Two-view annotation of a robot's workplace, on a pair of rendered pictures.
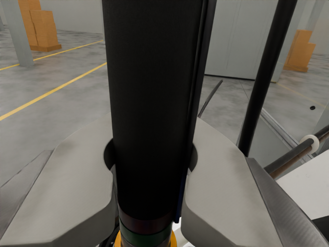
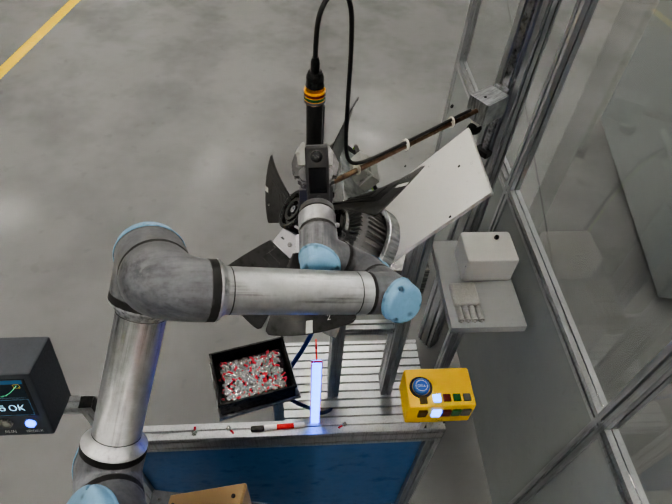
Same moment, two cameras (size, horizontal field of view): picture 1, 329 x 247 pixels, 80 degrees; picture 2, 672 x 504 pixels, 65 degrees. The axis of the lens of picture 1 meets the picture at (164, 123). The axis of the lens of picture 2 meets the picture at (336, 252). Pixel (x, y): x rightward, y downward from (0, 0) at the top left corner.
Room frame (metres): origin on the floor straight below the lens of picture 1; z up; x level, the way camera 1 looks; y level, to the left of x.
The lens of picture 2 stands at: (-0.85, 0.00, 2.23)
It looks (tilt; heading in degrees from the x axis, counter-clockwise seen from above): 49 degrees down; 357
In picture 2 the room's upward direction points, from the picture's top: 4 degrees clockwise
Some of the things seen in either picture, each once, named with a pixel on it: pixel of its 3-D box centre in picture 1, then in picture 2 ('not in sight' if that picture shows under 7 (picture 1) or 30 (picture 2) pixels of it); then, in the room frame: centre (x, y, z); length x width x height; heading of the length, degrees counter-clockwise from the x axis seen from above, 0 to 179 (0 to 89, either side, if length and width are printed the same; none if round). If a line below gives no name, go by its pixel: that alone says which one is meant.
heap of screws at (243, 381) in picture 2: not in sight; (251, 376); (-0.13, 0.17, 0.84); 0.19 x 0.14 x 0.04; 107
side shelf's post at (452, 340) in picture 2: not in sight; (448, 349); (0.22, -0.54, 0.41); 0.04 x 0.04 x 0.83; 3
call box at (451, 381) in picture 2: not in sight; (435, 396); (-0.27, -0.31, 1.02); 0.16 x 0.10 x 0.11; 93
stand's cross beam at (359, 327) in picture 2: not in sight; (368, 327); (0.22, -0.21, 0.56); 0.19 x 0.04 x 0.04; 93
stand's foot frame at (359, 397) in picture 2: not in sight; (353, 390); (0.22, -0.19, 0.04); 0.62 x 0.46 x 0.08; 93
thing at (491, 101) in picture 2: not in sight; (488, 104); (0.46, -0.49, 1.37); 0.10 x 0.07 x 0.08; 128
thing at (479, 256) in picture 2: not in sight; (484, 252); (0.30, -0.56, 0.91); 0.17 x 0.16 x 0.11; 93
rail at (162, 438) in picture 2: not in sight; (277, 434); (-0.29, 0.09, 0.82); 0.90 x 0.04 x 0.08; 93
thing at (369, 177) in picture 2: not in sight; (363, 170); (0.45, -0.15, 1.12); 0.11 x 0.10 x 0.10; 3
